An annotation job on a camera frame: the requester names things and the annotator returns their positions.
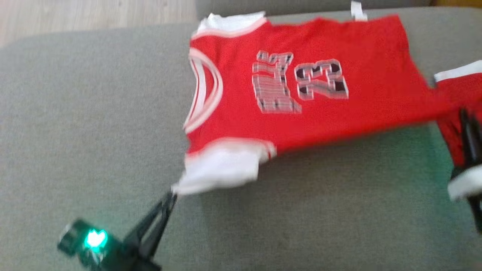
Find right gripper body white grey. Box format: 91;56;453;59
448;164;482;234

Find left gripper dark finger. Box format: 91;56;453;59
137;196;177;260
124;193;176;251

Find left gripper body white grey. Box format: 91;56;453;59
56;218;162;271

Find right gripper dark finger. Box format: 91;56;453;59
459;109;482;168

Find red basketball shorts white band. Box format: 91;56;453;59
433;60;482;168

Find red basketball jersey white sleeves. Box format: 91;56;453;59
171;2;454;196

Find large grey sofa seat cushion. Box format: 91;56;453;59
0;6;482;271

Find small grey sofa cushion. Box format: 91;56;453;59
196;0;433;17

